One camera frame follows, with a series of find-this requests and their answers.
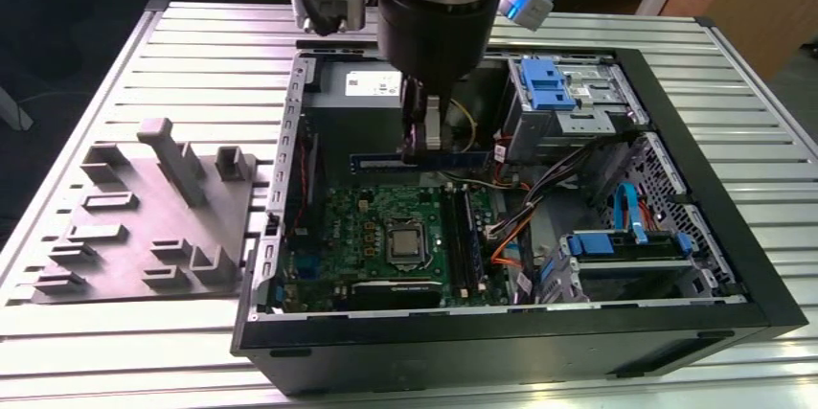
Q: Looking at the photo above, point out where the black open PC case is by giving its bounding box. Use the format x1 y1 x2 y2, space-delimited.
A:
228 38 810 398

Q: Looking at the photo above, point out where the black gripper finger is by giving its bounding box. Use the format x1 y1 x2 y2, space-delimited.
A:
423 92 449 166
399 77 428 166

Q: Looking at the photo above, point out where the black RAM slot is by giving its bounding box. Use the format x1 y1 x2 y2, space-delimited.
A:
444 182 468 298

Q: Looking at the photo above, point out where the blue drive carrier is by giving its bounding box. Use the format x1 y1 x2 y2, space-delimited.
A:
520 57 580 111

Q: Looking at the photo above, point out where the metal drive cage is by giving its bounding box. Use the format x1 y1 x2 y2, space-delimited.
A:
507 57 644 166

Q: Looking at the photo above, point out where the grey metal leg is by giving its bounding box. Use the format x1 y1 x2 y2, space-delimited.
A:
0 87 33 132

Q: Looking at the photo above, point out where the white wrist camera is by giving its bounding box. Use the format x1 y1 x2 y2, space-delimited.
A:
499 0 555 33

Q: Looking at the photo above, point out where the hard disk in blue carrier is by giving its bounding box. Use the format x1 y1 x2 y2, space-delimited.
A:
569 231 695 261

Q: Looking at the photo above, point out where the silver CPU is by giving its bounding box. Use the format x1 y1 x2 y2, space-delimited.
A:
388 229 427 260

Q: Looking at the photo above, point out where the grey power supply unit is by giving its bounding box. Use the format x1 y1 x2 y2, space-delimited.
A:
303 61 429 188

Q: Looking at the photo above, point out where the green motherboard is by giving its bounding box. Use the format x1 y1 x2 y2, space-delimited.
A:
284 183 512 309

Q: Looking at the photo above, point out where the metal disk bay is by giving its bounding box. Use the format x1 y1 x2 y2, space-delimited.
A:
555 231 727 305

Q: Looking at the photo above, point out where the black cable bundle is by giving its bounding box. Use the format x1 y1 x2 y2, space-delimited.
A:
484 133 634 238

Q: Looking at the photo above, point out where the grey parts rack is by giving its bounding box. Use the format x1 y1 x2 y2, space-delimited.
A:
28 117 273 307

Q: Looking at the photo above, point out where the black CPU socket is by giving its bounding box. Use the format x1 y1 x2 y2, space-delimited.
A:
380 215 435 271

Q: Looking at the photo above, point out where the orange wire bundle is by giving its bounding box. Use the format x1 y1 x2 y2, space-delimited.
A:
488 235 532 266

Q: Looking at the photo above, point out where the blue flat data wire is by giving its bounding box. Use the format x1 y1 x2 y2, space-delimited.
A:
611 182 651 245

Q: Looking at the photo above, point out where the black graphics card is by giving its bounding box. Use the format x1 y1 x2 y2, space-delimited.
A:
348 278 441 310

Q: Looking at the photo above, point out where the yellow wire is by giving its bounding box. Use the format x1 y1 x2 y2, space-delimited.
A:
449 97 479 152

